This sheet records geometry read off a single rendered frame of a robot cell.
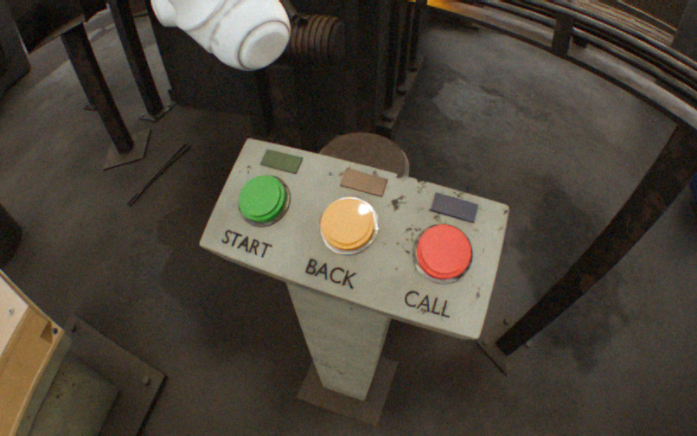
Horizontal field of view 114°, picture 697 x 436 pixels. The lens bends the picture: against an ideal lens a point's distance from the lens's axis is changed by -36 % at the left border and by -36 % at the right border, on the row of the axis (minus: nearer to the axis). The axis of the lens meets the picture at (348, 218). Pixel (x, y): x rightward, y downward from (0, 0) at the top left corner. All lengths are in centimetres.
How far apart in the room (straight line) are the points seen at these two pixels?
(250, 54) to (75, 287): 100
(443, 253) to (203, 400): 74
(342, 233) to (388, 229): 4
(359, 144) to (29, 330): 59
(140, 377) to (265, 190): 75
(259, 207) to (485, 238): 18
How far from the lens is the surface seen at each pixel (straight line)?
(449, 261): 25
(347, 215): 26
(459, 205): 28
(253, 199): 29
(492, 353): 91
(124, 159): 154
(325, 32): 83
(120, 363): 100
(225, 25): 43
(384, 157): 45
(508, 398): 91
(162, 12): 59
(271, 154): 31
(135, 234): 121
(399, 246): 26
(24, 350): 66
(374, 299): 26
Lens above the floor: 82
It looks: 52 degrees down
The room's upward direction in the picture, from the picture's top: straight up
